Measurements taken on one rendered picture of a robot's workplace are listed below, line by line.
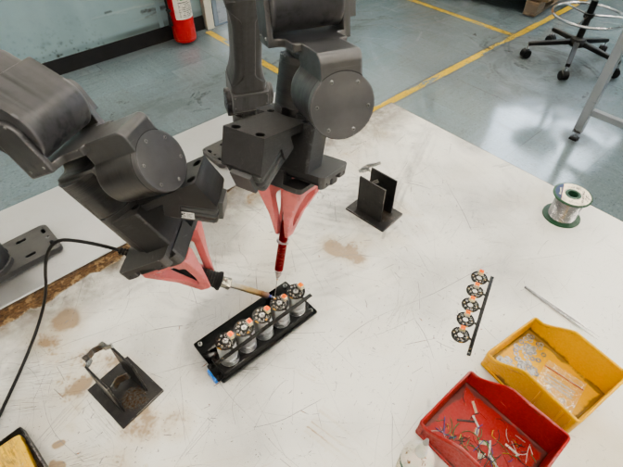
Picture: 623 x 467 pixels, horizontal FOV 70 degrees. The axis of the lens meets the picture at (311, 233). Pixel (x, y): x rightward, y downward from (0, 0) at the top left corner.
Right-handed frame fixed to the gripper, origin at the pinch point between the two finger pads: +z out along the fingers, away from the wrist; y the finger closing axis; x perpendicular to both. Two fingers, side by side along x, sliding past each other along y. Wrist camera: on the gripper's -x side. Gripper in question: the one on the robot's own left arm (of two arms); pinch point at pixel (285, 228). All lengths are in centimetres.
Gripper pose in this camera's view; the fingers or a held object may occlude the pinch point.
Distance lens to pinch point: 53.2
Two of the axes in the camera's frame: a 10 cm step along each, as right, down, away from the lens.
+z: -1.5, 8.5, 5.0
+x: 4.5, -3.9, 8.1
